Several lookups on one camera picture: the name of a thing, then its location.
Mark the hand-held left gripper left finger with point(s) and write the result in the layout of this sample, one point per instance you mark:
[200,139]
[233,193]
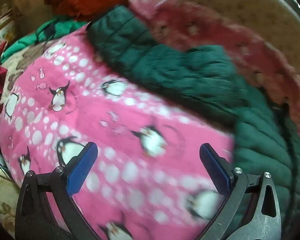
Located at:
[82,166]

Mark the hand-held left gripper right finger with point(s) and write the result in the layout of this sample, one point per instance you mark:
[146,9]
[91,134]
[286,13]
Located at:
[215,173]

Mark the dark green quilted jacket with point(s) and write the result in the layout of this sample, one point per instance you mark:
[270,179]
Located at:
[190,80]

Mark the pink penguin print blanket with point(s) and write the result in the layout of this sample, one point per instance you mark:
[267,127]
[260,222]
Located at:
[130,120]

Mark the cream floral bedsheet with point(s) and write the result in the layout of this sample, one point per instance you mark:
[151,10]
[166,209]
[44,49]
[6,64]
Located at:
[2,200]

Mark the brown cream patterned blanket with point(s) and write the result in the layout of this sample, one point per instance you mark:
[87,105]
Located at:
[17,65]

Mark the bright green cloth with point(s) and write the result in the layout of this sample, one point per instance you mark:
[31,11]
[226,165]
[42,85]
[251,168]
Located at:
[27,42]

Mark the beige floral padded headboard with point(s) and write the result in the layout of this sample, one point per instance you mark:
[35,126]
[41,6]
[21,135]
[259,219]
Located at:
[252,12]

